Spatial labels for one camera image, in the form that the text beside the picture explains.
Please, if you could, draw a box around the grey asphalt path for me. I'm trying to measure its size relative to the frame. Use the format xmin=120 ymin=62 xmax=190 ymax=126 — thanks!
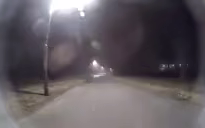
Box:
xmin=18 ymin=75 xmax=204 ymax=128

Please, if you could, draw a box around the grass verge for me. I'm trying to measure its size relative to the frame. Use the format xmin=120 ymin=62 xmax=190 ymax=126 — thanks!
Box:
xmin=113 ymin=75 xmax=204 ymax=108
xmin=5 ymin=77 xmax=88 ymax=121

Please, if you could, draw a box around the row of distant street lamps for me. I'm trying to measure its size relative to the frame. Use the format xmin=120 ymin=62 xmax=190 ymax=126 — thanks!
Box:
xmin=89 ymin=59 xmax=115 ymax=75

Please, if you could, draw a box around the street lamp pole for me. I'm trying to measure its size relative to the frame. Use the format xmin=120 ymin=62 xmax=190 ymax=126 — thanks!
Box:
xmin=43 ymin=0 xmax=88 ymax=97

